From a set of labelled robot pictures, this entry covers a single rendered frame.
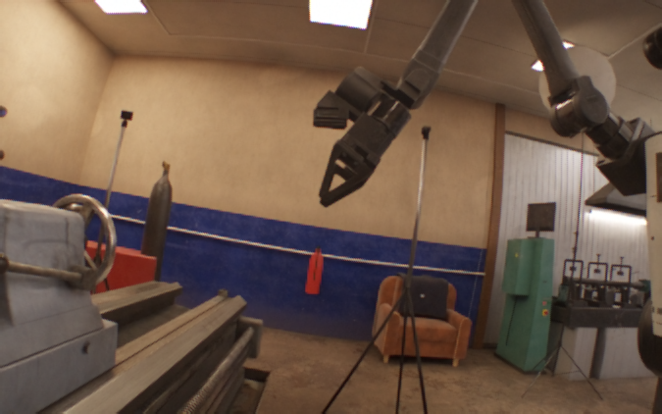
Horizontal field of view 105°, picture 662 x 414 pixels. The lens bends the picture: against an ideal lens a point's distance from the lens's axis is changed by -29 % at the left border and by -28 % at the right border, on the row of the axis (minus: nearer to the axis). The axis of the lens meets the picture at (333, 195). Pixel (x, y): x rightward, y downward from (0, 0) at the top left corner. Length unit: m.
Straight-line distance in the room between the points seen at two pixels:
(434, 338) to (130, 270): 3.01
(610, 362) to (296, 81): 5.14
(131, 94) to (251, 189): 2.36
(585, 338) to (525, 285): 0.90
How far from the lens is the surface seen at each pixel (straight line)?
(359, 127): 0.54
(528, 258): 4.07
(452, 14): 0.71
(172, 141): 4.81
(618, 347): 4.65
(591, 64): 3.55
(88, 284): 0.72
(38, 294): 0.68
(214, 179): 4.47
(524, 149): 5.25
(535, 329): 4.09
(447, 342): 3.86
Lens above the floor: 1.20
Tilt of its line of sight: 7 degrees up
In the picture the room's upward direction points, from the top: 8 degrees clockwise
